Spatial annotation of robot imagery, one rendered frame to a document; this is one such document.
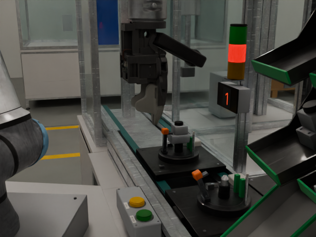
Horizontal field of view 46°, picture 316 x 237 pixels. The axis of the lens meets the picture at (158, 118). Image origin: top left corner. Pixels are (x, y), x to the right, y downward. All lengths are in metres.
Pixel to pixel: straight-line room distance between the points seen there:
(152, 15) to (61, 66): 5.18
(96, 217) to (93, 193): 0.15
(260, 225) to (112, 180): 0.72
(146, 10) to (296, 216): 0.47
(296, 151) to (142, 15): 0.37
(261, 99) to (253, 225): 1.52
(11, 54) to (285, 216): 8.45
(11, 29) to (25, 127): 7.98
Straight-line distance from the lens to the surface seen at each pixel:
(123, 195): 1.06
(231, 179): 1.11
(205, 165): 1.22
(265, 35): 2.19
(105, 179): 1.39
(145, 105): 0.75
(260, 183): 1.14
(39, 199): 1.09
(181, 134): 1.24
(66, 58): 5.85
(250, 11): 1.11
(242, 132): 1.17
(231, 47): 1.10
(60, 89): 5.93
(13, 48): 8.94
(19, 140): 0.95
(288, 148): 0.70
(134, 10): 0.73
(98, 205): 1.23
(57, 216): 1.00
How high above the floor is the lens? 1.45
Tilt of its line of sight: 16 degrees down
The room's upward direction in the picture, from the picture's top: straight up
